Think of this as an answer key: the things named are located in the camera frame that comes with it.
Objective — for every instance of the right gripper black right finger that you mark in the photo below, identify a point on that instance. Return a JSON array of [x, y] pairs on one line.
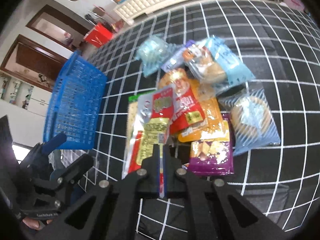
[[196, 192]]

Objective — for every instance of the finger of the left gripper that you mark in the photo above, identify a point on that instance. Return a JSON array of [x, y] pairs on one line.
[[72, 173], [54, 143]]

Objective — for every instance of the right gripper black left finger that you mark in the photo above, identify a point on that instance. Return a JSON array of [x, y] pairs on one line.
[[137, 185]]

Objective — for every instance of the purple nut snack bag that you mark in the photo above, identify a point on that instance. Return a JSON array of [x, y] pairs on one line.
[[213, 157]]

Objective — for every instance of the red silver snack packet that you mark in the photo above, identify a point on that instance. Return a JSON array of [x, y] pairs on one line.
[[151, 127]]

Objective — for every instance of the orange red chip bag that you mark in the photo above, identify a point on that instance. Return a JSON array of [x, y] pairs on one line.
[[188, 110]]

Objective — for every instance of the orange snack pouch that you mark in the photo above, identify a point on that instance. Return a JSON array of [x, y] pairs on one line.
[[213, 126]]

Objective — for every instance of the striped blue cake packet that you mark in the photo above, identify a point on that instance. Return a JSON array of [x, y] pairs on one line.
[[251, 118]]

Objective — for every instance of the clear pastry packet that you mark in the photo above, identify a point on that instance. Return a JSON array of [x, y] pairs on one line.
[[202, 63]]

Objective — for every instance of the light blue bread packet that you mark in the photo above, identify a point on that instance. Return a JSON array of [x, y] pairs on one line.
[[227, 70]]

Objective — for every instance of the light blue jelly packet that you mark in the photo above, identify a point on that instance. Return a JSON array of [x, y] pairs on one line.
[[155, 53]]

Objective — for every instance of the green cracker packet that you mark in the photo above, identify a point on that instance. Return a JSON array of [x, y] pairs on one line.
[[131, 113]]

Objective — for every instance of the purple doublemint gum bottle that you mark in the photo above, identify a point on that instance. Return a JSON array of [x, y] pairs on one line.
[[175, 58]]

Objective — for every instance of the person's left hand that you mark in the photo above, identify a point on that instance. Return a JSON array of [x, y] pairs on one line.
[[35, 224]]

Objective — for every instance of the blue plastic basket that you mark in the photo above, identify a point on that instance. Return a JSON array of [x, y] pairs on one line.
[[75, 104]]

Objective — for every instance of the brown wooden door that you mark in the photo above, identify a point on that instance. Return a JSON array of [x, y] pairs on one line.
[[37, 64]]

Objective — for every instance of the red cardboard box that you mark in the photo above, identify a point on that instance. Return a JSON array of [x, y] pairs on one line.
[[98, 36]]

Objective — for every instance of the pink bag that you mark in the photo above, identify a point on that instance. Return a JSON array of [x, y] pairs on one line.
[[295, 4]]

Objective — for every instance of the white wall shelf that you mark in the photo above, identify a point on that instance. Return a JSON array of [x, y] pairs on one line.
[[21, 94]]

